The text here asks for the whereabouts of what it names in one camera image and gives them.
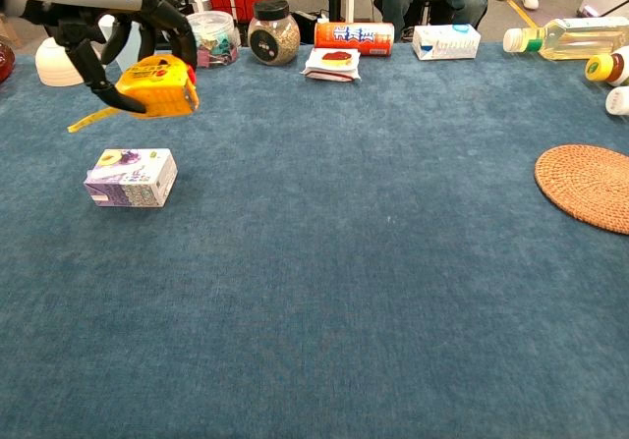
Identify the yellow tape measure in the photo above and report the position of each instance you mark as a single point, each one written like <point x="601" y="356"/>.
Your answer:
<point x="157" y="90"/>

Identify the wooden furniture piece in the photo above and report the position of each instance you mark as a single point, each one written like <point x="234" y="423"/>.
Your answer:
<point x="9" y="31"/>

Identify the white upturned bowl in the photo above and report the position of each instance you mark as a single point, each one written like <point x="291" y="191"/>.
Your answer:
<point x="56" y="68"/>

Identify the pale blue plastic pitcher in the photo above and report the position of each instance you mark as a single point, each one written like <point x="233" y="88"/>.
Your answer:
<point x="133" y="48"/>

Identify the clear jar of binder clips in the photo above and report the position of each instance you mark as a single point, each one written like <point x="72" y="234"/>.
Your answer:
<point x="216" y="36"/>

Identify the purple white drink carton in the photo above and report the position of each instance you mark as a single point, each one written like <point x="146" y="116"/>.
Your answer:
<point x="130" y="179"/>

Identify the black-lidded glass seed jar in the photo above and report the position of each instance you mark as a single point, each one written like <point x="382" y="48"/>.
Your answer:
<point x="273" y="36"/>

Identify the packaged cake snack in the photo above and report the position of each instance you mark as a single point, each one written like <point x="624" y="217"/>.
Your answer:
<point x="334" y="66"/>

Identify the orange red drink can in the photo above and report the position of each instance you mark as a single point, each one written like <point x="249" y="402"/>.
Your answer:
<point x="354" y="38"/>

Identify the swivel stool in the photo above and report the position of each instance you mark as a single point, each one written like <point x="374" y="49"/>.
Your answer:
<point x="427" y="2"/>

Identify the blue table mat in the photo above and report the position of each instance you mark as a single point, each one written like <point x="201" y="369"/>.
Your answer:
<point x="314" y="272"/>

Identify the white blue milk carton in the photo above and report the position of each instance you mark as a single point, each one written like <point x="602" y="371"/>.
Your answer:
<point x="444" y="43"/>

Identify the yellow liquid bottle white cap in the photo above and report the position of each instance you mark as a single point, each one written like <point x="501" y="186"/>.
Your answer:
<point x="575" y="38"/>

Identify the round woven coaster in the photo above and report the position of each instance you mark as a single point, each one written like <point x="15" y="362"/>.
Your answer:
<point x="589" y="188"/>

